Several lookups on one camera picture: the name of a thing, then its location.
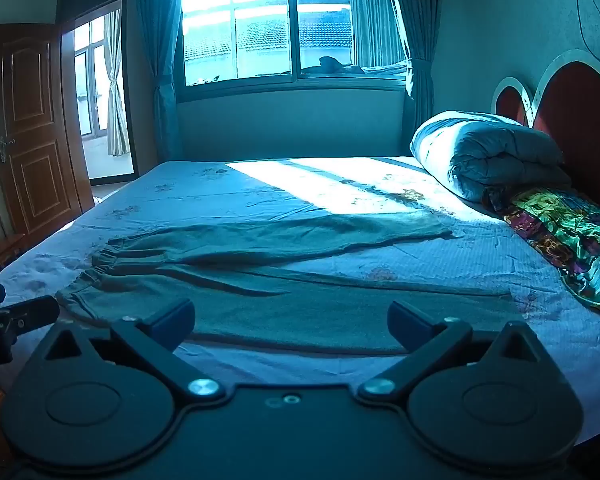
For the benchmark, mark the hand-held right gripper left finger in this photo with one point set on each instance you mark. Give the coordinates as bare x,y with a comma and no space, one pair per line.
172,322

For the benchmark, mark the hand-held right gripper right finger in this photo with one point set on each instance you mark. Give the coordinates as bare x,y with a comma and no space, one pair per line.
405,322

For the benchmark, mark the grey pants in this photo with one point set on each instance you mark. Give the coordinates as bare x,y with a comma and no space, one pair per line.
280,305

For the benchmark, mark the wooden chair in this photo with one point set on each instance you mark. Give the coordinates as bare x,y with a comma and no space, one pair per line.
5,247

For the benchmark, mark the bed with floral sheet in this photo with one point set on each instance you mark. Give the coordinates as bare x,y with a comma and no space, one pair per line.
205,195

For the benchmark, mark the rolled grey white duvet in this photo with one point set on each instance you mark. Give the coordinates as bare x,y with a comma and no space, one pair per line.
480,155

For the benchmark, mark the colourful patterned pillow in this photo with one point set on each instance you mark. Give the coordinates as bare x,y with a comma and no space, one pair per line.
570,230

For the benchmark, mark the brown wooden door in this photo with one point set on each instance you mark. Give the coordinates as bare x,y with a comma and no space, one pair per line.
35,110

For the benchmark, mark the white doorway curtain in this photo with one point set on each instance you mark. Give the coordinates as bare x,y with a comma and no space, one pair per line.
115,85

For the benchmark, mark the dark object on windowsill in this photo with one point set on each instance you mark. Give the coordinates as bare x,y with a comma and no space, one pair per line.
330,64

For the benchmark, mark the red white bed headboard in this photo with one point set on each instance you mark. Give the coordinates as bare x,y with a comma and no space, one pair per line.
585,110

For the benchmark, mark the sheer white curtain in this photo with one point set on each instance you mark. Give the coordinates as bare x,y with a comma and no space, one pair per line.
375,20

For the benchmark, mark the large sliding window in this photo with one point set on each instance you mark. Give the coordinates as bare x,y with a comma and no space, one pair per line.
260,25

